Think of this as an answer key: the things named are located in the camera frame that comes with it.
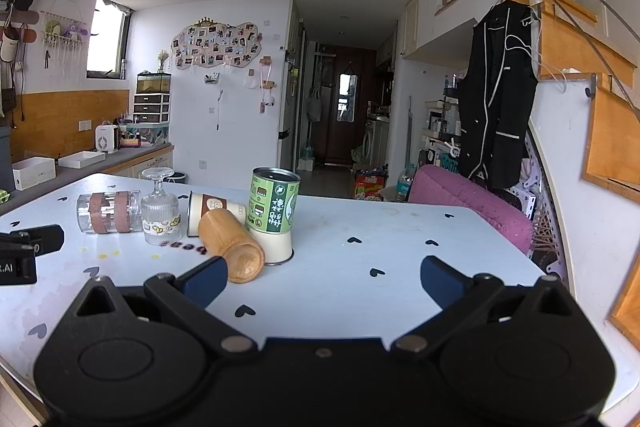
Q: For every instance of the black coat with white trim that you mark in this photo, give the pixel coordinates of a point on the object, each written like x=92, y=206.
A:
x=492, y=97

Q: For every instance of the door mirror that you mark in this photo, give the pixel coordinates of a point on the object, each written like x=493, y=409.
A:
x=346, y=98

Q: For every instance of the fish tank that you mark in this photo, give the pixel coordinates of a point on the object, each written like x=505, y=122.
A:
x=153, y=83

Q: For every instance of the white perforated board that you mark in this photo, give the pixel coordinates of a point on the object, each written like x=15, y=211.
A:
x=542, y=207

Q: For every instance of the window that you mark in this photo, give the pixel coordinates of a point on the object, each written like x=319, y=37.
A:
x=107, y=39

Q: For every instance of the cloud-shaped photo board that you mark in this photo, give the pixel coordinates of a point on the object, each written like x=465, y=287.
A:
x=215, y=44

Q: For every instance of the dark wooden door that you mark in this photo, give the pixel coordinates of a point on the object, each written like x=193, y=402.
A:
x=332, y=107

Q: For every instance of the brown white paper cup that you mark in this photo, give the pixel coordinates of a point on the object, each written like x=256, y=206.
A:
x=214, y=204

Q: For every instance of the washing machine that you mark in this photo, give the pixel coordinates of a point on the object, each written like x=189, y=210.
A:
x=374, y=139

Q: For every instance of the white countertop appliance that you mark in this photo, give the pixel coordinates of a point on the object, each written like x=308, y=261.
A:
x=105, y=139

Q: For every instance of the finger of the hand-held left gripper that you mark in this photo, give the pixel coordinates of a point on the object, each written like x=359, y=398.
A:
x=47, y=238

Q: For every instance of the hanging wall organizer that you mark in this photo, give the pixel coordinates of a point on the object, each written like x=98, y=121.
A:
x=62, y=38

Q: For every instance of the storage shelf rack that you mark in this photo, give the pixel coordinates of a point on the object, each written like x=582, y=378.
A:
x=440, y=122

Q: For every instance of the ribbed glass goblet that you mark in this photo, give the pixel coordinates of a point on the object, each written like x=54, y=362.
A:
x=160, y=214

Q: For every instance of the small drawer unit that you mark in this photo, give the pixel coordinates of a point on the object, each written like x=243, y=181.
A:
x=151, y=107

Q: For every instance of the red snack box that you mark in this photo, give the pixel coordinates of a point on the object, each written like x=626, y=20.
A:
x=369, y=187

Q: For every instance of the plastic water bottle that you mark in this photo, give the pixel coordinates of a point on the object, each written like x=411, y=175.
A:
x=406, y=184

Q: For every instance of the white open box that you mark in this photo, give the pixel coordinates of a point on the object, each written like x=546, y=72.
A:
x=32, y=174

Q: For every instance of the wall coat rack with hats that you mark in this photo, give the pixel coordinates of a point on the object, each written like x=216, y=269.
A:
x=20, y=7

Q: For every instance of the wooden staircase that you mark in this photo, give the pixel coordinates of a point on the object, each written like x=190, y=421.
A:
x=570, y=42

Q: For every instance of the green printed can cup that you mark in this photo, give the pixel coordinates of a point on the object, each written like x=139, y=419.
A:
x=272, y=207

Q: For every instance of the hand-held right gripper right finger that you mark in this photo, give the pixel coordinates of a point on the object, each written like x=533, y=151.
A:
x=441, y=283

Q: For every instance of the pink chair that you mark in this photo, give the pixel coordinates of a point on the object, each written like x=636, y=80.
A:
x=470, y=204

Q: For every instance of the white trash bin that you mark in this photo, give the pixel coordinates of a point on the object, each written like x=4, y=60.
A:
x=176, y=178

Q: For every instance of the hanging tote bag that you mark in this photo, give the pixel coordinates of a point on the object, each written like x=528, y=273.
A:
x=314, y=106

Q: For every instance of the white flat tray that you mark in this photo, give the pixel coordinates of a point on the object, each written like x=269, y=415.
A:
x=80, y=159

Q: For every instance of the wooden cup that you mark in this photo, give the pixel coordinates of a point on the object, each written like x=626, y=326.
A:
x=232, y=247

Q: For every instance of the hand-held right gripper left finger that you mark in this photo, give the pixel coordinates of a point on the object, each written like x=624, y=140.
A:
x=205, y=283

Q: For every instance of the clear cup with brown bands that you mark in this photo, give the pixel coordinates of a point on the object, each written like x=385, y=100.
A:
x=107, y=212

